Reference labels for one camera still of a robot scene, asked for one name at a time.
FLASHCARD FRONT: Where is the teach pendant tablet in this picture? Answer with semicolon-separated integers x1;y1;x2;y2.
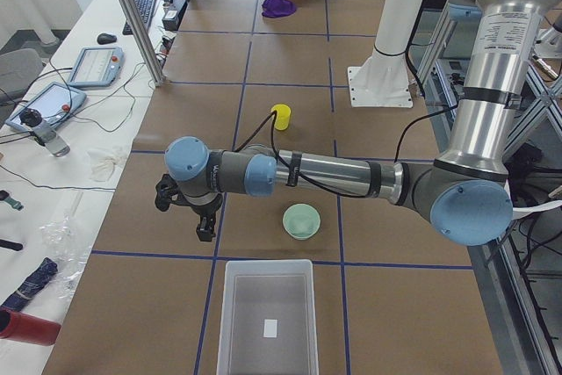
68;47;125;89
5;83;87;133

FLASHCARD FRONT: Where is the mint green bowl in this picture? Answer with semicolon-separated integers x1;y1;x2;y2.
282;204;321;241

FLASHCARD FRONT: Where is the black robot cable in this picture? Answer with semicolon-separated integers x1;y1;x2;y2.
231;110;460;198

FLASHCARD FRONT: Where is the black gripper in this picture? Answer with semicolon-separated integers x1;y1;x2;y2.
187;193;223;242

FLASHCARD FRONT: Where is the aluminium frame post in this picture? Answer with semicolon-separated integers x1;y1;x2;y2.
119;0;165;87

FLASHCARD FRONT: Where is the green handled tool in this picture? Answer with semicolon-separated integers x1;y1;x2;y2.
0;190;24;211

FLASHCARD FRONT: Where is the small black box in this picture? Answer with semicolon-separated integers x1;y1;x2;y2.
162;0;188;32

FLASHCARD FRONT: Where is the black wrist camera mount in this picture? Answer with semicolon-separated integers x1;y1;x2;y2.
155;174;187;212

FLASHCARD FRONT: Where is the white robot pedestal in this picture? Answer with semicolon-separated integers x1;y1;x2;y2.
348;0;422;108

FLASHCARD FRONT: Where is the black computer mouse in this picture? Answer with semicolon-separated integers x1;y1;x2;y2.
97;32;117;45

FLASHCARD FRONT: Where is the purple cloth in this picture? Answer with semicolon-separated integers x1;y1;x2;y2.
262;0;297;18

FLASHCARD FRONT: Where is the far teach pendant tablet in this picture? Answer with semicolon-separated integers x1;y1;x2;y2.
68;47;125;89

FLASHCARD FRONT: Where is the near teach pendant tablet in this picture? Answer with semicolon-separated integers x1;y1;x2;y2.
5;83;87;133

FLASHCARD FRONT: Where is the red metal bottle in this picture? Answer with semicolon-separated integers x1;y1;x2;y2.
1;308;61;346

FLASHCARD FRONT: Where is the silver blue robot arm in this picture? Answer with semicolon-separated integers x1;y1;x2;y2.
155;0;560;246

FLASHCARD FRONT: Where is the clear plastic storage box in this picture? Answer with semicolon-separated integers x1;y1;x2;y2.
216;259;320;374

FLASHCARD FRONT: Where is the white label in box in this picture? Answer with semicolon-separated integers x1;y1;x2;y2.
263;319;278;339

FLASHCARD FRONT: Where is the black keyboard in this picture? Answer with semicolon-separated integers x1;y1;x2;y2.
134;0;158;29

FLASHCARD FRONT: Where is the yellow plastic cup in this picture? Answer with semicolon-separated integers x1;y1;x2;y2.
270;104;292;131

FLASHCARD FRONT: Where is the crumpled white tissue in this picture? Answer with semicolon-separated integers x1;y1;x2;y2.
87;147;127;182

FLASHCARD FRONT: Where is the folded blue umbrella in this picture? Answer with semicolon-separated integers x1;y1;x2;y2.
1;257;58;312

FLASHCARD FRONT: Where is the crumpled clear plastic wrap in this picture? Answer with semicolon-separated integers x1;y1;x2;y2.
40;217;93;303

